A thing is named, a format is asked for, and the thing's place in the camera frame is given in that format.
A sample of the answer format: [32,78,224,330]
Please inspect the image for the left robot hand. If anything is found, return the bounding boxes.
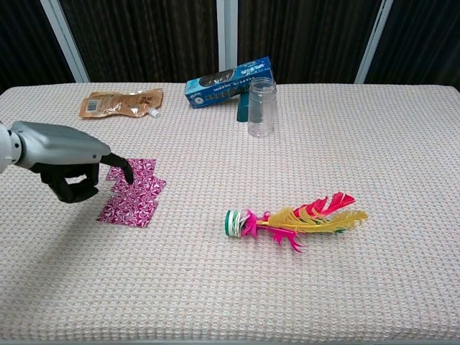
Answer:
[10,120,135,204]

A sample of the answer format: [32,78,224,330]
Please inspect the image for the pink patterned square packet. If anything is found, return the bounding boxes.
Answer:
[96,198,160,229]
[110,175,167,204]
[105,158,158,183]

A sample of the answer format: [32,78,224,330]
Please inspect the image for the brown foil spout pouch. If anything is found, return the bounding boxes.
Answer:
[78,87,165,120]

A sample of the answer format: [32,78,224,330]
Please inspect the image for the dark curtain panel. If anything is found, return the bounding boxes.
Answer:
[236,0,382,85]
[364,0,460,91]
[0,0,75,95]
[58,0,221,84]

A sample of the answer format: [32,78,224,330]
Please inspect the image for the blue cookie box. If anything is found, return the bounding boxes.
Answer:
[184,55,275,110]

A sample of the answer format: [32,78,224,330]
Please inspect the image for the clear plastic jar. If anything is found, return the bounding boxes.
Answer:
[247,76,278,138]

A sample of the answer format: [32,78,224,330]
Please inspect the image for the pink yellow feather shuttlecock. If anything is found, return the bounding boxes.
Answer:
[224,191,369,254]

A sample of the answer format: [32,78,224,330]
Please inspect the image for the pink woven tablecloth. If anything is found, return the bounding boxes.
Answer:
[0,82,460,343]

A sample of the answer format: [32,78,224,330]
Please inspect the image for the grey partition post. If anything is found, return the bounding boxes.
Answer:
[215,0,239,71]
[353,0,393,85]
[39,0,91,84]

